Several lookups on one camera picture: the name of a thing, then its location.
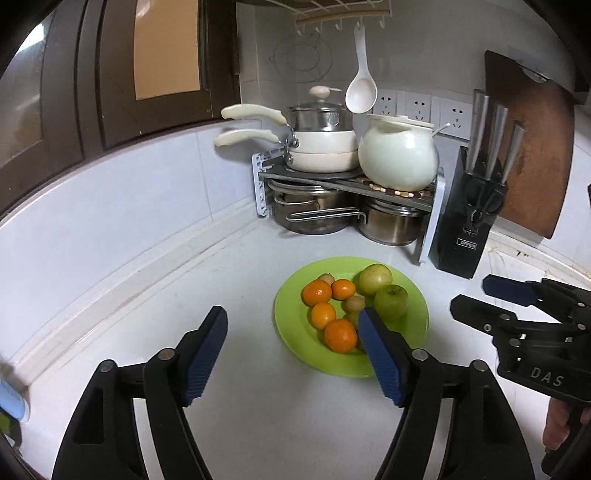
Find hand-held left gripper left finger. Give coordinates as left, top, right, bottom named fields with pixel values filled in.
left=52, top=305, right=229, bottom=480

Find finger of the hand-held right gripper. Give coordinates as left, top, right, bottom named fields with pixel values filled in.
left=450, top=295, right=591, bottom=344
left=483, top=274, right=591, bottom=324

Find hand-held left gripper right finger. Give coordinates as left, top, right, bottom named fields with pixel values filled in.
left=358, top=307, right=536, bottom=480

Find large orange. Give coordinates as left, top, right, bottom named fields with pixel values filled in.
left=324, top=319, right=359, bottom=354

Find green apple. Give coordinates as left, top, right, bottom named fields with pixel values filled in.
left=373, top=284, right=409, bottom=322

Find oval orange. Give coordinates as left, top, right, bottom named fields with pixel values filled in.
left=310, top=302, right=337, bottom=330

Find green plate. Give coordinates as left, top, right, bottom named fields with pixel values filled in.
left=274, top=258, right=430, bottom=378

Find round orange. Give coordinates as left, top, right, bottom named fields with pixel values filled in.
left=301, top=280, right=333, bottom=306

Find person's right hand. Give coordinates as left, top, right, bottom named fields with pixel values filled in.
left=543, top=397, right=575, bottom=457

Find yellow-green apple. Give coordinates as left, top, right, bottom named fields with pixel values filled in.
left=359, top=263, right=393, bottom=297

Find black kitchen scissors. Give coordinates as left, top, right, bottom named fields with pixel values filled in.
left=464, top=178, right=504, bottom=232

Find black knife block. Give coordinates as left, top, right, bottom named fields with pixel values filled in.
left=436, top=145, right=509, bottom=279

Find brown wooden cutting board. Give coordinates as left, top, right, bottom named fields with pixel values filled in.
left=484, top=50, right=575, bottom=240

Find wooden bead trivet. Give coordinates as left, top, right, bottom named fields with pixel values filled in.
left=368, top=181, right=414, bottom=198

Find white ceramic pot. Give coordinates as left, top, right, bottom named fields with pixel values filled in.
left=358, top=113, right=452, bottom=191

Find white and grey corner rack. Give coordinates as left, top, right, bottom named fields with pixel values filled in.
left=252, top=150, right=446, bottom=265

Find light blue container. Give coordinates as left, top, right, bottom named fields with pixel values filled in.
left=0, top=364, right=29, bottom=422

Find cream pan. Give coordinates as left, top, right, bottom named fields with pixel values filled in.
left=215, top=129, right=360, bottom=173
left=221, top=104, right=357, bottom=153

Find white ladle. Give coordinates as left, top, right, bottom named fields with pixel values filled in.
left=345, top=25, right=378, bottom=114

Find steel pot with glass lid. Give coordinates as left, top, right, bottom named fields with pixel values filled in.
left=288, top=85, right=354, bottom=133

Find steel handle knife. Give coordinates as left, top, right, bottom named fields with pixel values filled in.
left=466, top=90, right=490, bottom=174
left=501, top=122, right=526, bottom=185
left=482, top=105, right=509, bottom=178

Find steel pot with long handle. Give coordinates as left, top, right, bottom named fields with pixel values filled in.
left=272, top=182, right=368, bottom=234

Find white wall outlet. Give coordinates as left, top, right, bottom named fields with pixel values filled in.
left=405, top=92, right=432, bottom=121
left=373, top=90, right=398, bottom=116
left=438, top=98, right=472, bottom=137

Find dark wood window frame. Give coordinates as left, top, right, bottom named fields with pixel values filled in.
left=0, top=0, right=241, bottom=217

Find round wire trivet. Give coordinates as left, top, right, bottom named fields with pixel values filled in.
left=272, top=34, right=333, bottom=84

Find cream wire hook rack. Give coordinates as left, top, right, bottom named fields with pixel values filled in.
left=249, top=0, right=393, bottom=35

